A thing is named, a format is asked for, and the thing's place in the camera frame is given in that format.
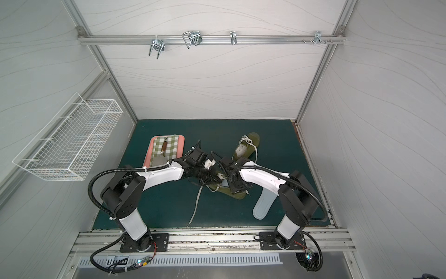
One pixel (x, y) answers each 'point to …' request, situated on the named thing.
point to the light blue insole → (266, 200)
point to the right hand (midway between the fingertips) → (239, 187)
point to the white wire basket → (66, 147)
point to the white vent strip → (86, 261)
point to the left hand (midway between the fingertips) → (222, 182)
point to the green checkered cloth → (171, 149)
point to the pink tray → (180, 150)
